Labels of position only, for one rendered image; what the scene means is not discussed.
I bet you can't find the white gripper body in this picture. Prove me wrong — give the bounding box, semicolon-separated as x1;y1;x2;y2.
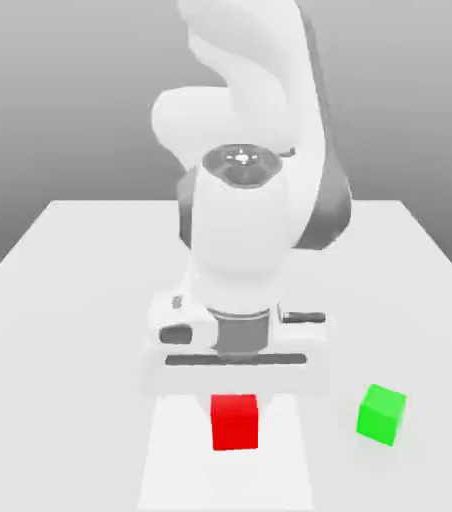
140;348;328;398

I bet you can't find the small red cube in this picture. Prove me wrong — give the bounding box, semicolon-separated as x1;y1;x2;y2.
210;393;260;452

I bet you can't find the small green cube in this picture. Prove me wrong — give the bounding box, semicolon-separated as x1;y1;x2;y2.
355;383;408;448

